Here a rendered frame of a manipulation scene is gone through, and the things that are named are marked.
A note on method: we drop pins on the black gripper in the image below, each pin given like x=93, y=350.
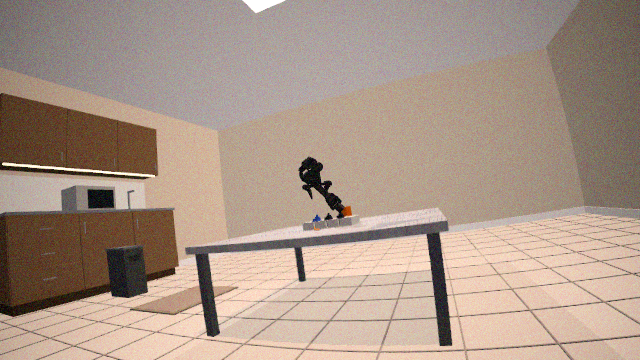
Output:
x=326, y=187

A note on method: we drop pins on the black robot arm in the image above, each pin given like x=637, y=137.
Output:
x=332, y=200

